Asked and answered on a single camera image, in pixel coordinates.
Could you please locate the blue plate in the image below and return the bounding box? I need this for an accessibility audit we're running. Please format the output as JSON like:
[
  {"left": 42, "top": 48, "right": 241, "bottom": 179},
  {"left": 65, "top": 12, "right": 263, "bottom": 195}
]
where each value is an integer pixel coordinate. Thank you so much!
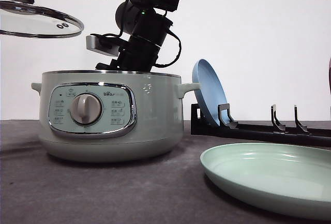
[{"left": 192, "top": 59, "right": 228, "bottom": 127}]

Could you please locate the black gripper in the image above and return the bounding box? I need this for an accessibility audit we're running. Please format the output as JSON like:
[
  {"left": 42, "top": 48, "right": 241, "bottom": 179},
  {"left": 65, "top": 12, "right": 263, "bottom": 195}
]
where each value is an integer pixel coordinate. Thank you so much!
[{"left": 95, "top": 36, "right": 161, "bottom": 72}]

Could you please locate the glass pot lid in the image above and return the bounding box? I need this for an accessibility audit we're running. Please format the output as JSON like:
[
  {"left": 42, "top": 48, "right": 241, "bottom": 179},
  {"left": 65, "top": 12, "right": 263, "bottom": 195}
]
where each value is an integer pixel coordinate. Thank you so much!
[{"left": 0, "top": 0, "right": 84, "bottom": 38}]

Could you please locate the green electric steamer pot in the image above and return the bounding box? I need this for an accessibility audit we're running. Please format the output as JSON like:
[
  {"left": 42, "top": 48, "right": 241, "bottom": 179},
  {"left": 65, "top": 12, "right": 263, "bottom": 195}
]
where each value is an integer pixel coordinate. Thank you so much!
[{"left": 31, "top": 70, "right": 200, "bottom": 163}]

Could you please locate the black camera cable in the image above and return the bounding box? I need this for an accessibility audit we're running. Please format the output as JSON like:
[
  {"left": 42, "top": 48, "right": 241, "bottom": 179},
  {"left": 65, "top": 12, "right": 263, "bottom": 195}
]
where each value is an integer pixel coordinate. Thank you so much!
[{"left": 91, "top": 30, "right": 182, "bottom": 68}]

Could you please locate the black plate rack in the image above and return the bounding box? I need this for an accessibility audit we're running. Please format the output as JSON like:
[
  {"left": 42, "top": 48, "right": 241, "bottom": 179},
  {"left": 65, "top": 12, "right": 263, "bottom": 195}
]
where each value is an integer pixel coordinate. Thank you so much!
[{"left": 191, "top": 103, "right": 331, "bottom": 147}]

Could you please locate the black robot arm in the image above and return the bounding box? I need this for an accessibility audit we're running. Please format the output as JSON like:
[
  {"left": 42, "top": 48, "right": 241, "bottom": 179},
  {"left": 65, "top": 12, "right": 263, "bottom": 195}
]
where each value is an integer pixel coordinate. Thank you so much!
[{"left": 96, "top": 0, "right": 181, "bottom": 72}]

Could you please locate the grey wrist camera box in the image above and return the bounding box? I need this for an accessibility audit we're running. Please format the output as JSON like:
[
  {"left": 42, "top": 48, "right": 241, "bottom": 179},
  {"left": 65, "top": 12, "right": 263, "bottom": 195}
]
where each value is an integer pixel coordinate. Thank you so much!
[{"left": 86, "top": 35, "right": 119, "bottom": 56}]

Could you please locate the dark reddish object at edge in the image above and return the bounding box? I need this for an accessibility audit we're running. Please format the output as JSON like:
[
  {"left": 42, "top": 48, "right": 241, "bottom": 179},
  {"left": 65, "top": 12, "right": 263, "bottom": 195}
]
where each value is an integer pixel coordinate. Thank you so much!
[{"left": 329, "top": 57, "right": 331, "bottom": 96}]

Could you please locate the green plate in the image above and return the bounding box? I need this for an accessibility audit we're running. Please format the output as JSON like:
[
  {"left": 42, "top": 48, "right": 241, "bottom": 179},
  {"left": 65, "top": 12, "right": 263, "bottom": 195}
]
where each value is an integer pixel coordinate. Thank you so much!
[{"left": 200, "top": 143, "right": 331, "bottom": 220}]

